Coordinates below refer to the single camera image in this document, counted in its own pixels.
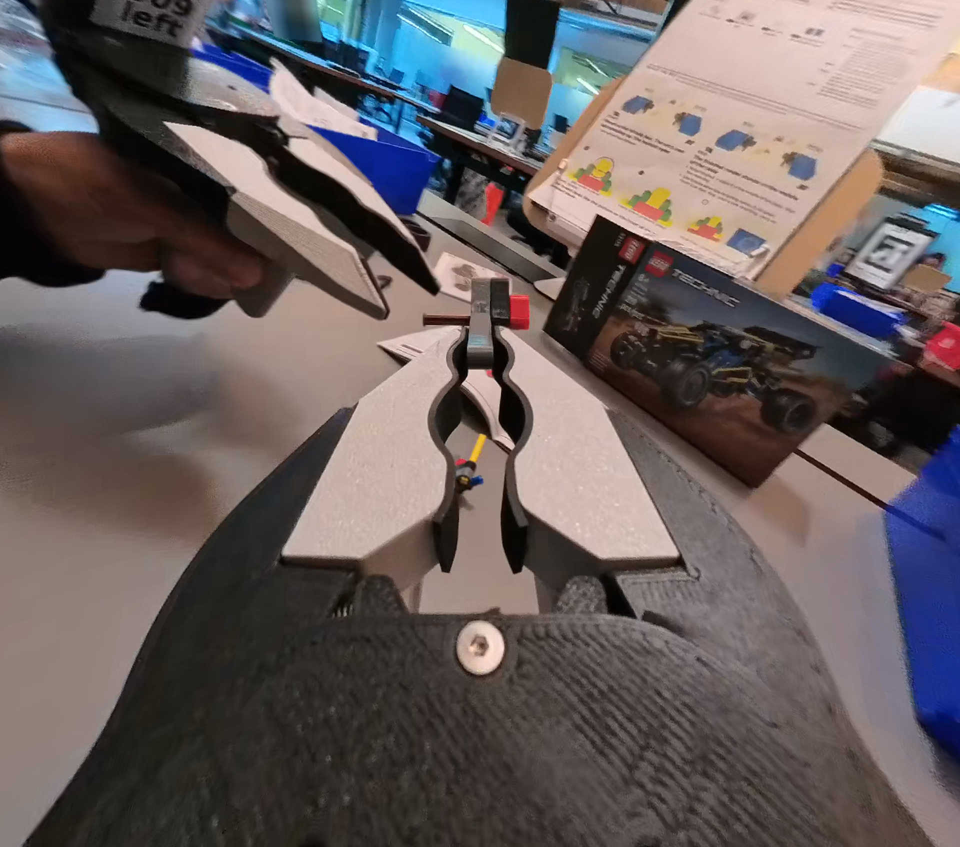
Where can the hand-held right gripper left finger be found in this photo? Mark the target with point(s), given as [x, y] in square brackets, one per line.
[367, 487]

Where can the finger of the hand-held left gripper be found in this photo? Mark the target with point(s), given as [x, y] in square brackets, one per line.
[285, 224]
[352, 194]

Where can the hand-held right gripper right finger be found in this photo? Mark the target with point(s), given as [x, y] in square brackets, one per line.
[592, 487]

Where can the dark grey lego beam assembly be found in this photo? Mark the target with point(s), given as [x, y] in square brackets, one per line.
[480, 329]

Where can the person's left forearm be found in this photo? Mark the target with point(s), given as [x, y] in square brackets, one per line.
[30, 258]

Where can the lego assembly with yellow axle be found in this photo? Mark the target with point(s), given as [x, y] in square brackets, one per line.
[469, 476]

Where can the lego instruction booklet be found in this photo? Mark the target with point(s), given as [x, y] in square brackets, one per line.
[409, 346]

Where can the lego buggy set box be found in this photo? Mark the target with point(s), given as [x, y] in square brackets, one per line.
[712, 352]

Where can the person's left hand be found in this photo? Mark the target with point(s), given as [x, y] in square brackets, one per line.
[112, 194]

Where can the blue storage bin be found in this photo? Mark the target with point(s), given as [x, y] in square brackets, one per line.
[862, 311]
[390, 168]
[930, 599]

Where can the white paper booklet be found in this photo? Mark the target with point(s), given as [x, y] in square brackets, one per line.
[315, 104]

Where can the white printed leaflet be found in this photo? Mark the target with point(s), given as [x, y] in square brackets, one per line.
[454, 273]

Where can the red plastic object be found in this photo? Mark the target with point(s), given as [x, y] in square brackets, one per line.
[489, 202]

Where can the hanging cardboard sign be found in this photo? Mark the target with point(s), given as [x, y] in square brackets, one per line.
[525, 82]

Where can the small marker sign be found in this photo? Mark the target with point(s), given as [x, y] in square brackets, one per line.
[892, 254]

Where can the instruction board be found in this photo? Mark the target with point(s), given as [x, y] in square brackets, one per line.
[750, 112]

